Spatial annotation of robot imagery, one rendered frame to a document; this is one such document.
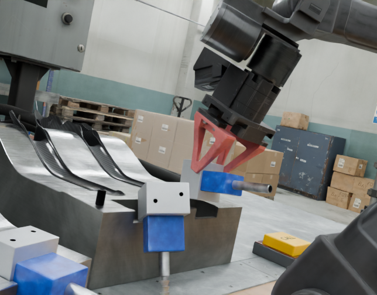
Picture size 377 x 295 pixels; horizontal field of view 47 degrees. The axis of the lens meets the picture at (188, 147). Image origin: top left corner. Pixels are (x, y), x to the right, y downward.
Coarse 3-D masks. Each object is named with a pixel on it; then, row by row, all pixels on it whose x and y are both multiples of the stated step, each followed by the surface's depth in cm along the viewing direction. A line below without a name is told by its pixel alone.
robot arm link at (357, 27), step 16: (288, 0) 54; (336, 0) 54; (352, 0) 55; (288, 16) 55; (336, 16) 54; (352, 16) 55; (368, 16) 56; (320, 32) 55; (336, 32) 55; (352, 32) 56; (368, 32) 56; (368, 48) 58
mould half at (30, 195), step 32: (0, 128) 68; (0, 160) 64; (32, 160) 65; (64, 160) 70; (96, 160) 75; (128, 160) 80; (0, 192) 64; (32, 192) 57; (64, 192) 52; (96, 192) 55; (128, 192) 59; (32, 224) 56; (64, 224) 51; (96, 224) 47; (128, 224) 50; (192, 224) 58; (224, 224) 63; (96, 256) 47; (128, 256) 51; (192, 256) 59; (224, 256) 65; (96, 288) 48
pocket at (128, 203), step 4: (112, 200) 53; (116, 200) 54; (120, 200) 54; (124, 200) 54; (128, 200) 55; (132, 200) 55; (136, 200) 56; (124, 204) 55; (128, 204) 55; (132, 204) 56; (136, 204) 56; (132, 208) 56; (136, 208) 56; (136, 212) 56; (136, 216) 56; (136, 220) 56; (140, 220) 56
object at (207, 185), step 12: (204, 168) 59; (216, 168) 61; (180, 180) 61; (192, 180) 59; (204, 180) 58; (216, 180) 57; (228, 180) 57; (240, 180) 59; (192, 192) 59; (204, 192) 59; (216, 192) 57; (228, 192) 57; (240, 192) 59; (264, 192) 54
